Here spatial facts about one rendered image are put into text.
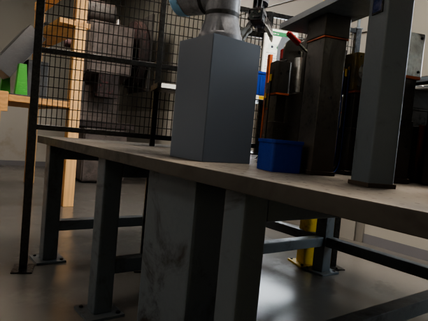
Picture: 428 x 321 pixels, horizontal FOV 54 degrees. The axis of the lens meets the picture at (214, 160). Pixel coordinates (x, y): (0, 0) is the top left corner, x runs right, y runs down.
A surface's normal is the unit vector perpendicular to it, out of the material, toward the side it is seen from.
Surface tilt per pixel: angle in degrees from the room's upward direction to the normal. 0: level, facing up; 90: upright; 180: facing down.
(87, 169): 90
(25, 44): 90
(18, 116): 90
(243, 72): 90
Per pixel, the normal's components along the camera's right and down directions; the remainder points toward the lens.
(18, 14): 0.60, 0.10
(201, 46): -0.80, -0.04
